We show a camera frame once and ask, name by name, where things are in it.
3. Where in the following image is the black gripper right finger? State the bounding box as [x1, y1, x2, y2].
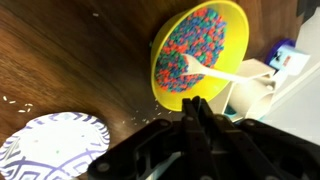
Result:
[196, 96, 320, 180]

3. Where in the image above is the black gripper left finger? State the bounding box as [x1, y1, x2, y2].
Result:
[87, 96, 201, 180]

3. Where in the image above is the white plastic spoon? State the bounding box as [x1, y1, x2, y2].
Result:
[182, 53, 255, 85]

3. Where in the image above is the yellow cereal bowl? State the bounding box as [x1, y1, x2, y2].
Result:
[150, 0, 251, 113]

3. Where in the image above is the teal measuring cup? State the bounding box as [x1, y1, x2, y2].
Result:
[223, 104, 239, 117]

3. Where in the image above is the beige mug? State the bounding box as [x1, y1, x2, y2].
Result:
[229, 77, 278, 121]

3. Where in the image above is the beige wooden tray box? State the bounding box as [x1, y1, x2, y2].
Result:
[207, 57, 278, 123]

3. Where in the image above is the small light blue carton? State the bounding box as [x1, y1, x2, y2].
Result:
[268, 44, 311, 77]

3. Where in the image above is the round dark blue lid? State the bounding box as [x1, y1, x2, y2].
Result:
[265, 37, 297, 66]

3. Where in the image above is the blue patterned paper plate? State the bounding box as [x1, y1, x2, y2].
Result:
[0, 111, 111, 180]

